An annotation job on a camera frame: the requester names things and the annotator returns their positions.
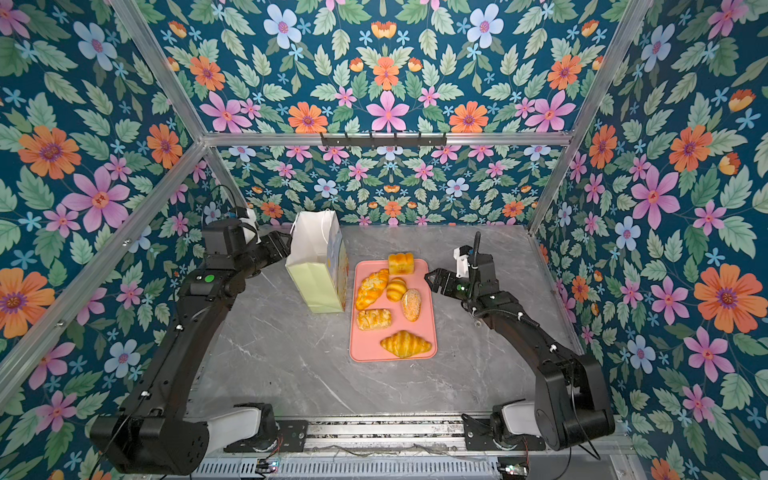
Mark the sesame seeded oval bread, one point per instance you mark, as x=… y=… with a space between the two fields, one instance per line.
x=411 y=303

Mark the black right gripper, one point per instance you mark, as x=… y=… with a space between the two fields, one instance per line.
x=442 y=274

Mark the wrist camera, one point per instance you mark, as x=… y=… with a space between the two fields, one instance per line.
x=246 y=219
x=462 y=257

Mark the long braided bread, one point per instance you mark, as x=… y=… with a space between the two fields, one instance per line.
x=371 y=288

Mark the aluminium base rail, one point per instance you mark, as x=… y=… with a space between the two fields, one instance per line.
x=428 y=446

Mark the pink silicone tray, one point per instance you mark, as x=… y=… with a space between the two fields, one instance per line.
x=365 y=345

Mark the aluminium frame post right rear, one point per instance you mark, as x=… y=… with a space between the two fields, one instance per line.
x=628 y=27

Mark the golden croissant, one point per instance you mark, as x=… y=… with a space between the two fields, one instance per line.
x=405 y=344

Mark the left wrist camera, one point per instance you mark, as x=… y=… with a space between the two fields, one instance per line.
x=246 y=219

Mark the small round yellow bun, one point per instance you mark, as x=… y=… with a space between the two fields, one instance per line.
x=396 y=289

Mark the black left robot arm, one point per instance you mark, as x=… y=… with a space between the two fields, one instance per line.
x=151 y=433

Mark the aluminium frame post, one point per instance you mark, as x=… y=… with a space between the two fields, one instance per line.
x=628 y=27
x=131 y=17

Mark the flat glazed pastry bread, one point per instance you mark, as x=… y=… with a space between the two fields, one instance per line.
x=374 y=319

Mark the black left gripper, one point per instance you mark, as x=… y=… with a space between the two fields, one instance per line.
x=275 y=245

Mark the yellow toast loaf bread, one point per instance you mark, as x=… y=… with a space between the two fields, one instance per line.
x=401 y=264

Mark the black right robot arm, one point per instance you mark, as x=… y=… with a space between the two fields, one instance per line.
x=571 y=405

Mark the black hook rail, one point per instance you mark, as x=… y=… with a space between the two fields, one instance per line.
x=371 y=140

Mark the aluminium frame post left rear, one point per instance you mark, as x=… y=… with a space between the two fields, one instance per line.
x=131 y=17

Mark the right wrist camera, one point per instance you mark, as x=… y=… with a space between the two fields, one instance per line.
x=462 y=257

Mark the white and green paper bag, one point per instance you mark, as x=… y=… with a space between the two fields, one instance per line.
x=318 y=262

